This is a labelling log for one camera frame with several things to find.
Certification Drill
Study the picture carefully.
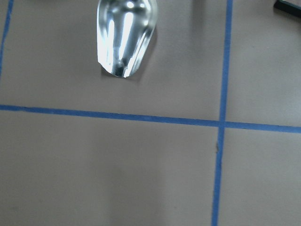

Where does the black tray with glasses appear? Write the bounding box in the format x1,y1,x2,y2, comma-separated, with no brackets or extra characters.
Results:
274,0,301,18

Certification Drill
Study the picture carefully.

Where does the metal scoop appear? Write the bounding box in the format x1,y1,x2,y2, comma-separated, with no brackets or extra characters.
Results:
96,0,158,78

